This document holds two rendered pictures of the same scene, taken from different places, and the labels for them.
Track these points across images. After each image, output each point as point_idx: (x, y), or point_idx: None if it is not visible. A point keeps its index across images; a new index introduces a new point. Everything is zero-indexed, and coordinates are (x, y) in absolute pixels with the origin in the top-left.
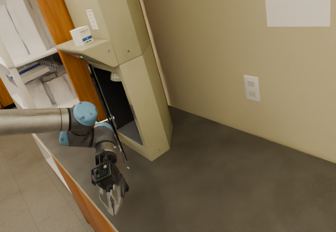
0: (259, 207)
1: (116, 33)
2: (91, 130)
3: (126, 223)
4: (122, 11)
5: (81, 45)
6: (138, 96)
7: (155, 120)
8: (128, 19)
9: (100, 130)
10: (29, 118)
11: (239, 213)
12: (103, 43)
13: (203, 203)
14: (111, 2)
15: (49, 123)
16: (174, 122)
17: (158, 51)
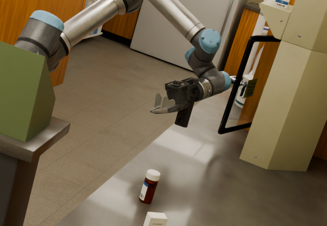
0: (231, 220)
1: (300, 12)
2: (210, 66)
3: (158, 148)
4: None
5: (273, 4)
6: (276, 84)
7: (275, 123)
8: (322, 9)
9: (217, 73)
10: (176, 9)
11: (214, 207)
12: (281, 11)
13: (210, 188)
14: None
15: (183, 24)
16: (314, 172)
17: None
